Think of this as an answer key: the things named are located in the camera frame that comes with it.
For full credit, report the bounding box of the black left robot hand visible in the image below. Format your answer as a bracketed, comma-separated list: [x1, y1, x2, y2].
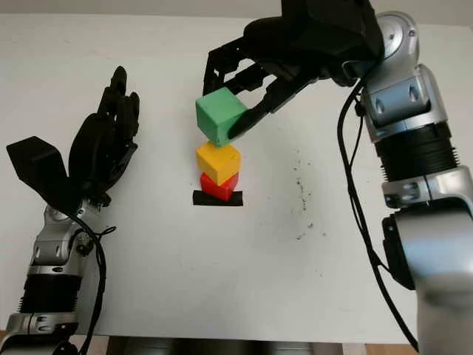
[68, 65, 142, 203]

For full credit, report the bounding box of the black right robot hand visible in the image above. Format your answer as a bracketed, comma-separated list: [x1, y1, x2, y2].
[202, 16, 356, 143]

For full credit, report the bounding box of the green wooden block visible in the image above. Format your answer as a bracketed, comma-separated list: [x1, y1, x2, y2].
[194, 87, 249, 149]

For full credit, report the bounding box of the yellow wooden block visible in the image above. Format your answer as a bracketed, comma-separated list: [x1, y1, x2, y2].
[195, 143, 242, 187]

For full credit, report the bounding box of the red wooden block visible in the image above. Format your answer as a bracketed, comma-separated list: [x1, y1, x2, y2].
[199, 172, 240, 202]

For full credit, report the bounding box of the black tape strip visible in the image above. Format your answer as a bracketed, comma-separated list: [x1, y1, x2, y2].
[192, 189, 244, 209]

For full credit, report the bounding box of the dark robot torso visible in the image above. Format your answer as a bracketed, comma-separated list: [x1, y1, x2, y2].
[106, 334, 344, 355]

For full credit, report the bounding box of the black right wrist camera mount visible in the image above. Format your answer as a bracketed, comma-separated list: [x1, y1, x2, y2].
[280, 0, 384, 71]

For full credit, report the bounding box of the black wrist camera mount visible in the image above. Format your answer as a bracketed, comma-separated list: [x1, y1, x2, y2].
[6, 135, 81, 214]
[280, 0, 384, 71]

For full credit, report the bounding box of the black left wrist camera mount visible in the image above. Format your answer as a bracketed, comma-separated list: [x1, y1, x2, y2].
[6, 135, 81, 214]

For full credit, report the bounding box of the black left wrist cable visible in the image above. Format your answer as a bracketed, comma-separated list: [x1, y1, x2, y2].
[69, 214, 118, 355]

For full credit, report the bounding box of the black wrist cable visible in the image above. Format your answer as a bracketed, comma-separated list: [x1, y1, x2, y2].
[338, 73, 421, 353]
[69, 214, 118, 355]

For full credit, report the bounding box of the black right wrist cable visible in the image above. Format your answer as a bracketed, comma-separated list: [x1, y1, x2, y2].
[338, 73, 421, 353]

